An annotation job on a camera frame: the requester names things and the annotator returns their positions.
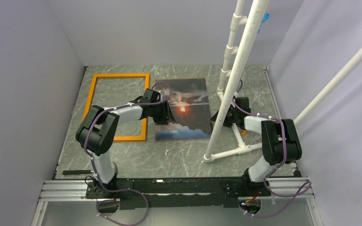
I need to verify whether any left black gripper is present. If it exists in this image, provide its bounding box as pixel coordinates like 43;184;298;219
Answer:
150;100;176;125

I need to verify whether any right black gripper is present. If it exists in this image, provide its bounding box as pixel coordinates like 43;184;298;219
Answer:
211;103;239;128

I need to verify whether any sunset landscape photo print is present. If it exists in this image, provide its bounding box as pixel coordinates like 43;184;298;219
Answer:
155;78;213;141

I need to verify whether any orange picture frame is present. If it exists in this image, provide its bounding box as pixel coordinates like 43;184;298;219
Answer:
82;73;150;143

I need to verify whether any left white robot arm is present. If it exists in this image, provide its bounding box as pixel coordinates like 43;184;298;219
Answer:
75;89;175;198

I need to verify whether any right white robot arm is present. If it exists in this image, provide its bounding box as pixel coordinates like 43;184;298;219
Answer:
223;97;302;195

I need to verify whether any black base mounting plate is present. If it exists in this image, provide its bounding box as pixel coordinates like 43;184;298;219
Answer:
85;177;270;210

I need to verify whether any black rod on table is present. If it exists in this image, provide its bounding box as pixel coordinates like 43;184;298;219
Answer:
62;170;93;175

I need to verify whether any blue pipe fitting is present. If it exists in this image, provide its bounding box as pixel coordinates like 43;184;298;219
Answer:
257;13;270;33

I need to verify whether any aluminium rail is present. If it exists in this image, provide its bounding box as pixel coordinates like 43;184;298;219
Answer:
39;178;313;202

